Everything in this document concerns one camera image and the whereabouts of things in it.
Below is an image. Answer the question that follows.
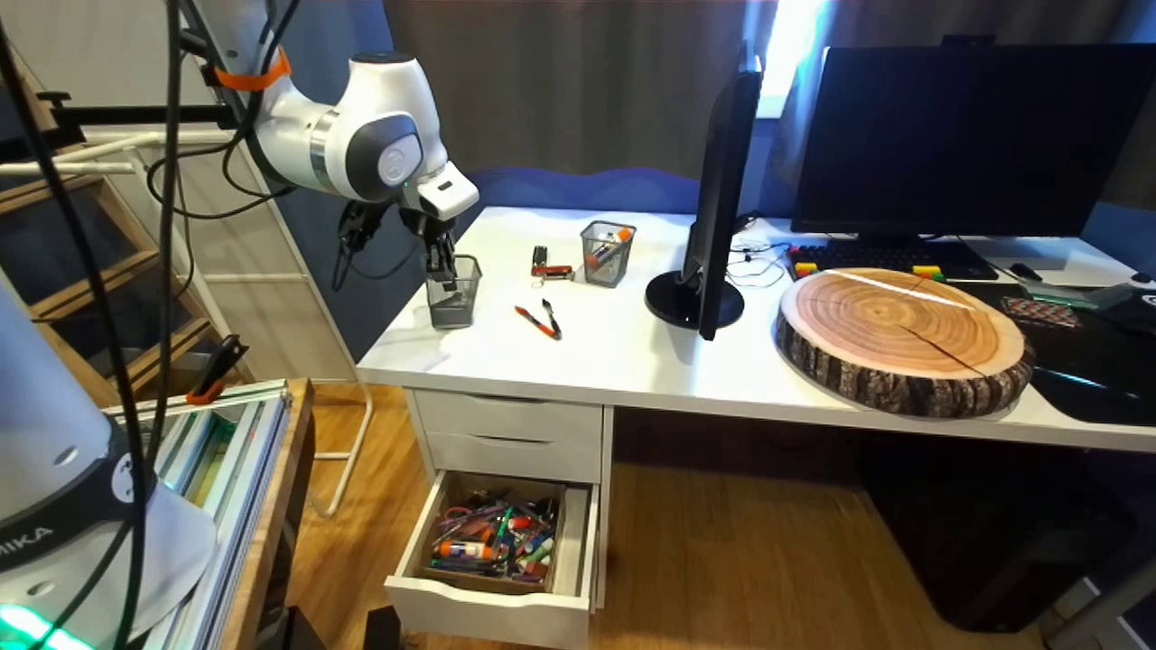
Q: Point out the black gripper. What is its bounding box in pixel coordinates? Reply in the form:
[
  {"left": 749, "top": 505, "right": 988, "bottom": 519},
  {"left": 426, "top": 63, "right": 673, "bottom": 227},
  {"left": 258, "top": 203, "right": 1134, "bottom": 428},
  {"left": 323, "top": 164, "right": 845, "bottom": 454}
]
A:
[{"left": 398, "top": 203, "right": 471, "bottom": 302}]

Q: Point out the small dark mesh bin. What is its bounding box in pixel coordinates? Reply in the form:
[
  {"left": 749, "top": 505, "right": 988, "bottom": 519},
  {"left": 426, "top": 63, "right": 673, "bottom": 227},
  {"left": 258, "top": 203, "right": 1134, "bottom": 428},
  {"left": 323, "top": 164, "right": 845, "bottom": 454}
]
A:
[{"left": 421, "top": 249, "right": 486, "bottom": 332}]

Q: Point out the red pen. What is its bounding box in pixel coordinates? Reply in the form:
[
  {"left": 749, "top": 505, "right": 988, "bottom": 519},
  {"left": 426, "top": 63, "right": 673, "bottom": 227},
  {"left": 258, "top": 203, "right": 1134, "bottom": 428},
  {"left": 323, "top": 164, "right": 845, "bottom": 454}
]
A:
[{"left": 513, "top": 304, "right": 560, "bottom": 345}]

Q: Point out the mesh pen cup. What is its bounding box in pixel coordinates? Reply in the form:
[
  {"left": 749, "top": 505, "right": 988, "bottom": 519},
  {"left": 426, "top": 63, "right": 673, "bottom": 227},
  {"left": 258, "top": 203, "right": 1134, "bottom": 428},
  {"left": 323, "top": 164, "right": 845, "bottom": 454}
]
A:
[{"left": 579, "top": 216, "right": 640, "bottom": 289}]

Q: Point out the orange marker in cup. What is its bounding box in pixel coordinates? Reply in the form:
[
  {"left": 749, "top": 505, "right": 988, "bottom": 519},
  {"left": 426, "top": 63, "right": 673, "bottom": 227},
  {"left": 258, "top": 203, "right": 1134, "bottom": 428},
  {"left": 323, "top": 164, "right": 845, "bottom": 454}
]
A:
[{"left": 584, "top": 227, "right": 634, "bottom": 274}]

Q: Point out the closed white desk drawer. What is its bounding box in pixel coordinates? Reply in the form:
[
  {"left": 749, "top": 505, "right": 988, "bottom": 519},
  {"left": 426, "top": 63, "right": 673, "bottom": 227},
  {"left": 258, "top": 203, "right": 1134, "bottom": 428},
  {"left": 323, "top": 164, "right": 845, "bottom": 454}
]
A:
[{"left": 410, "top": 392, "right": 608, "bottom": 487}]

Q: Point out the white desk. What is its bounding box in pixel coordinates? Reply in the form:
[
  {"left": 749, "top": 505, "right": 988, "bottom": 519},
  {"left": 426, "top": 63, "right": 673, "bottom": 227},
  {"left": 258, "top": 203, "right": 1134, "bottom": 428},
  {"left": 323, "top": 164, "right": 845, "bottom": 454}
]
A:
[{"left": 355, "top": 203, "right": 1156, "bottom": 650}]

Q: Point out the black orange clamp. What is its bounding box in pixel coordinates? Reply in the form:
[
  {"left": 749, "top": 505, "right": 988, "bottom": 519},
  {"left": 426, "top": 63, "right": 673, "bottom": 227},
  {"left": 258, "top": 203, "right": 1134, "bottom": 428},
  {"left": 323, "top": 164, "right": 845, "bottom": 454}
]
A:
[{"left": 180, "top": 332, "right": 251, "bottom": 407}]

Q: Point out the pile of pens in drawer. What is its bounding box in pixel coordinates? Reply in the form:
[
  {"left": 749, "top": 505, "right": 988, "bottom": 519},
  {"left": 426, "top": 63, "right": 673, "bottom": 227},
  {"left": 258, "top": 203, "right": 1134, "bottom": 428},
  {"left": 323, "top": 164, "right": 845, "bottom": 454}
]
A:
[{"left": 426, "top": 486, "right": 560, "bottom": 592}]

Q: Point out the wooden cart with rails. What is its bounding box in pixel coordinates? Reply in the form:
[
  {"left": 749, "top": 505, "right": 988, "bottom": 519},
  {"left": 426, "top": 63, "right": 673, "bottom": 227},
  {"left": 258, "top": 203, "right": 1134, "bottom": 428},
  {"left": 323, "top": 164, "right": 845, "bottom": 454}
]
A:
[{"left": 101, "top": 376, "right": 318, "bottom": 650}]

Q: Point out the black monitor on round stand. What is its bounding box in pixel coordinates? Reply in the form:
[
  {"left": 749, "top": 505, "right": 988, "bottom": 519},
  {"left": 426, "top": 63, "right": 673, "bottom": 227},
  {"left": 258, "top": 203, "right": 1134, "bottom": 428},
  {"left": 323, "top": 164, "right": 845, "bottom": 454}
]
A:
[{"left": 644, "top": 68, "right": 767, "bottom": 345}]

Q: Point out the open white desk drawer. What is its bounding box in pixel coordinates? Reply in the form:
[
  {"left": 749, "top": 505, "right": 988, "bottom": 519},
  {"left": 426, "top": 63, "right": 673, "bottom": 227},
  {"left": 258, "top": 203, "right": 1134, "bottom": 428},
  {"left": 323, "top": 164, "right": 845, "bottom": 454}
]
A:
[{"left": 383, "top": 465, "right": 608, "bottom": 650}]

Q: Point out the black tripod bar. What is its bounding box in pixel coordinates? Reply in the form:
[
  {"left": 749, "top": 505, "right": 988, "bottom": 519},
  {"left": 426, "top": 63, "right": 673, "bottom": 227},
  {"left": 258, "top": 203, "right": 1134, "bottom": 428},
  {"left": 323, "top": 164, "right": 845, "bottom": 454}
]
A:
[{"left": 31, "top": 88, "right": 237, "bottom": 133}]

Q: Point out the wooden ladder shelf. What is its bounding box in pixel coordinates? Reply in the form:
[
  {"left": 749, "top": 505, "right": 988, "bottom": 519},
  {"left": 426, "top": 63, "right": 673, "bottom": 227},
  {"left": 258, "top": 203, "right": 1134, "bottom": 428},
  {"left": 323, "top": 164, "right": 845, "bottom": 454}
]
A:
[{"left": 0, "top": 32, "right": 244, "bottom": 407}]

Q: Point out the black keyboard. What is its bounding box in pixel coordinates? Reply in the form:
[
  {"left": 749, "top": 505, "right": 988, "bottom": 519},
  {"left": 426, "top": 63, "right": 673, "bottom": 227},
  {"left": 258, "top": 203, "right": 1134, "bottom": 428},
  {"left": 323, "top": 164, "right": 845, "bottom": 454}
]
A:
[{"left": 784, "top": 238, "right": 1000, "bottom": 285}]

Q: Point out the wood slice cushion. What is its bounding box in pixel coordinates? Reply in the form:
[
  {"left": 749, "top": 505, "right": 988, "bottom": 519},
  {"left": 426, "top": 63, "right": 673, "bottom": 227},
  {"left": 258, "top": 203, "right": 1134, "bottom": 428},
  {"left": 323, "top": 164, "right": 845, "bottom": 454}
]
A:
[{"left": 774, "top": 263, "right": 1035, "bottom": 422}]

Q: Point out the large black monitor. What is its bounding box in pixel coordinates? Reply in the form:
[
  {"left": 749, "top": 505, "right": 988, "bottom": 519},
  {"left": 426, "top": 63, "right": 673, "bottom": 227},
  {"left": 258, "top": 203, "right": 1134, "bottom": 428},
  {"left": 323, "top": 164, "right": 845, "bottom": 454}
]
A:
[{"left": 789, "top": 40, "right": 1156, "bottom": 246}]

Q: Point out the dark box under desk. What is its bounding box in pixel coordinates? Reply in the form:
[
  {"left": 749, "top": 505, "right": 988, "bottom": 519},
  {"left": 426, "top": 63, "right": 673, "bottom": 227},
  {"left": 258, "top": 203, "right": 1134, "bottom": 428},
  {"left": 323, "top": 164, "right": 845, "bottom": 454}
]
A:
[{"left": 855, "top": 433, "right": 1139, "bottom": 639}]

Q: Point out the white flat pad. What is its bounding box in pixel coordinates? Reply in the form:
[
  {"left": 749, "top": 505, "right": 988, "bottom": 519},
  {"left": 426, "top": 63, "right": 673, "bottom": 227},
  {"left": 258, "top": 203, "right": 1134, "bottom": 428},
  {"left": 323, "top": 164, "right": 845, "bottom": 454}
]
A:
[{"left": 962, "top": 234, "right": 1139, "bottom": 292}]

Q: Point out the black desk mat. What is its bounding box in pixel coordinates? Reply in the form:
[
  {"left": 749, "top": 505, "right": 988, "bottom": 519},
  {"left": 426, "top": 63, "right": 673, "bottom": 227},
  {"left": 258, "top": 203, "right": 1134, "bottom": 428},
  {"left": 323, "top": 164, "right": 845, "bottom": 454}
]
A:
[{"left": 962, "top": 281, "right": 1156, "bottom": 428}]

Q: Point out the grey metal leg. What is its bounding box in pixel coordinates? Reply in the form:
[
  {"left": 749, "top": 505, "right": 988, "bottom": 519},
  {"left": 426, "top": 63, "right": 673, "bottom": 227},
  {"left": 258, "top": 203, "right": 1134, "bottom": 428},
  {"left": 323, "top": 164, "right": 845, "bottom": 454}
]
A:
[{"left": 1039, "top": 557, "right": 1156, "bottom": 650}]

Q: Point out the white metal rack frame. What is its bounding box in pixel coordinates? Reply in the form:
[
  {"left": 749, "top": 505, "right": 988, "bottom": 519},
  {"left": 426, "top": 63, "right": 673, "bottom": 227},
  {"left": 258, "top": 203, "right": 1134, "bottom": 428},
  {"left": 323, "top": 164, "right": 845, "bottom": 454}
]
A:
[{"left": 7, "top": 123, "right": 379, "bottom": 523}]

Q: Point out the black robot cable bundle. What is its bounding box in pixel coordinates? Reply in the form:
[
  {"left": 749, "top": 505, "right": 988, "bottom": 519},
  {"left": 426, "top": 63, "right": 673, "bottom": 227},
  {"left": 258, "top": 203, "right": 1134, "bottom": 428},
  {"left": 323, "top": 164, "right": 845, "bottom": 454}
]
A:
[{"left": 0, "top": 0, "right": 406, "bottom": 650}]

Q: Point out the tangle of desk cables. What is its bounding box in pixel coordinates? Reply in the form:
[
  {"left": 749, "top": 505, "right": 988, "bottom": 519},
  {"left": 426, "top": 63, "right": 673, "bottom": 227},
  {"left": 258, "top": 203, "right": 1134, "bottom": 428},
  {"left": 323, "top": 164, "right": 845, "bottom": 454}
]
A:
[{"left": 722, "top": 216, "right": 790, "bottom": 292}]

